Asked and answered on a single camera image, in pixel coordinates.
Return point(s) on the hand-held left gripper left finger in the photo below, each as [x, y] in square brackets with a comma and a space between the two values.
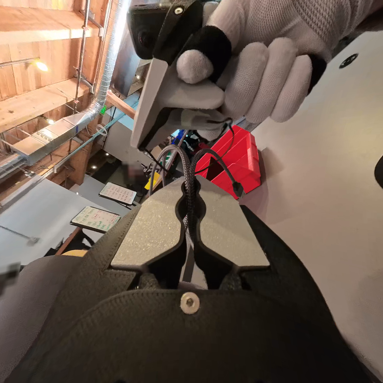
[146, 236]

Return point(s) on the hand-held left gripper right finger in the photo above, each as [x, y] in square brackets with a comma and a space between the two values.
[233, 236]

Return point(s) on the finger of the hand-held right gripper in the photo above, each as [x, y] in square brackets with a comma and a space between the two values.
[149, 102]
[200, 122]

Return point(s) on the person's right hand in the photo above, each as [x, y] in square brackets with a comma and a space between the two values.
[287, 48]

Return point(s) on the white flip chart board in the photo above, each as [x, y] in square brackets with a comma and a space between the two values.
[96, 219]
[118, 193]

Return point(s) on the red plastic bin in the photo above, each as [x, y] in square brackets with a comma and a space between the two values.
[239, 161]

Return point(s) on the wooden beam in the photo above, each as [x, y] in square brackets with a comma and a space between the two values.
[36, 102]

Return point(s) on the dark cloth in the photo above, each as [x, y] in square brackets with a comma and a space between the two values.
[379, 172]

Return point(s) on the silver ceiling duct pipes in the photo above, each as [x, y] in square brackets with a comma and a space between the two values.
[90, 90]

